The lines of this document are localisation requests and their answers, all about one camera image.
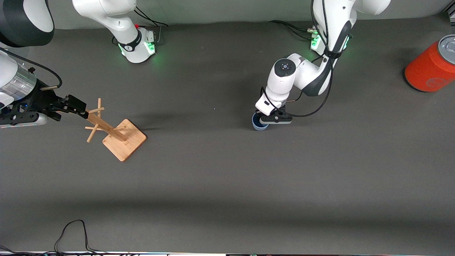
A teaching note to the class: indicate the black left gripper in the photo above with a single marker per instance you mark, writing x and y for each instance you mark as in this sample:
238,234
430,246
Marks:
283,108

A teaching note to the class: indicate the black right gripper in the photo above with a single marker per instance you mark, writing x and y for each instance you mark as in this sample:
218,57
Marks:
39,99

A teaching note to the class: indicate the light blue cup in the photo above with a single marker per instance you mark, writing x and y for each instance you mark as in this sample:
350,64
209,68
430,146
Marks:
256,124

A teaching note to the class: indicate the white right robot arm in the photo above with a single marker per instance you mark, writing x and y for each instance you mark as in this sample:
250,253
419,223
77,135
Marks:
117,21

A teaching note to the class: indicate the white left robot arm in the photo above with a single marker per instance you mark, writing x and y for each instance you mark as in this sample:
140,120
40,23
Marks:
330,21

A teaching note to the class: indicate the wooden cup rack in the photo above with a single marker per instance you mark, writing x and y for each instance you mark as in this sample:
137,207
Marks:
124,142

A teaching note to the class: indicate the orange can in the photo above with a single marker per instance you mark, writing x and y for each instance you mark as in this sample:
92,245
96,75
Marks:
428,67

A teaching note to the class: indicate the aluminium frame rail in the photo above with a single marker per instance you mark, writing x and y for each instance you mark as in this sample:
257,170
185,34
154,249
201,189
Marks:
450,13

